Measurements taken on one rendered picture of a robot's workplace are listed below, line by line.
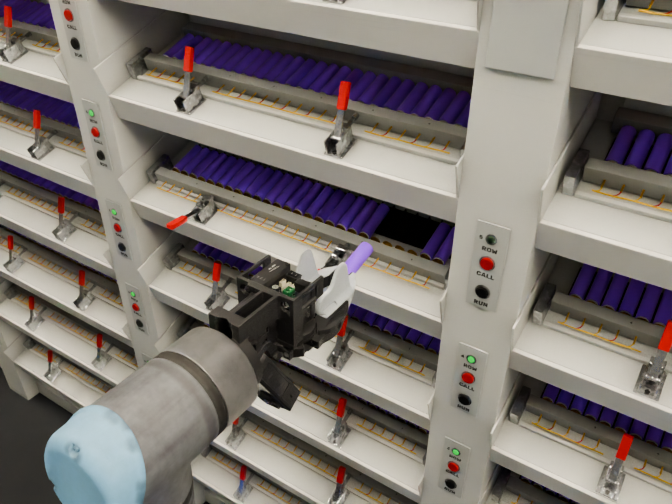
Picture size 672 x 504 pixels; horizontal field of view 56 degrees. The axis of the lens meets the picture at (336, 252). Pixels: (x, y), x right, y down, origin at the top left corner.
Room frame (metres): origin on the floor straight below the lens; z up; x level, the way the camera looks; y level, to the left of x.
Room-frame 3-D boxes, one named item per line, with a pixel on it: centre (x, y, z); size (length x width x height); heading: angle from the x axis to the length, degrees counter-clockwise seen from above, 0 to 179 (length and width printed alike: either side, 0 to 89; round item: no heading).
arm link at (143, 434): (0.34, 0.16, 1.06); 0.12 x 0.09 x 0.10; 147
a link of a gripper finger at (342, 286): (0.56, 0.00, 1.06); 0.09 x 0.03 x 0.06; 143
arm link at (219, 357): (0.42, 0.12, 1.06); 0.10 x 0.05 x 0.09; 57
